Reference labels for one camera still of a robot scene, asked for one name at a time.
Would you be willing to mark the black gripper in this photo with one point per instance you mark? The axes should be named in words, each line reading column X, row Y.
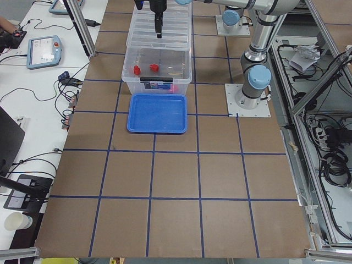
column 158, row 6

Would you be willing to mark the clear plastic box lid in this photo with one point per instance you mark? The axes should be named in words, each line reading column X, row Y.
column 176, row 29

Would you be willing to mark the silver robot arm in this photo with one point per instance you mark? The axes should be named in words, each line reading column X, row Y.
column 257, row 76
column 233, row 18

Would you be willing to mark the clear plastic storage box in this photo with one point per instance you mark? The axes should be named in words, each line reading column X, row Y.
column 161, row 71

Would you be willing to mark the black power adapter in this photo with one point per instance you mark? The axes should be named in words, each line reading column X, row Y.
column 91, row 23

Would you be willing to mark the blue plastic tray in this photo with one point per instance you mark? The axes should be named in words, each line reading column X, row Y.
column 158, row 113

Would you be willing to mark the white paper cup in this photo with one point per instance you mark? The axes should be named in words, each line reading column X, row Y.
column 18, row 221

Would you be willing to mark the black box latch handle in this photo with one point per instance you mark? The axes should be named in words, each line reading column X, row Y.
column 155, row 79

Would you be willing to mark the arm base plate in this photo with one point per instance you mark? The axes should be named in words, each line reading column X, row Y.
column 237, row 30
column 241, row 106

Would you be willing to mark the aluminium frame post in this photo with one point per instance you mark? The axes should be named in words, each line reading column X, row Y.
column 80, row 26

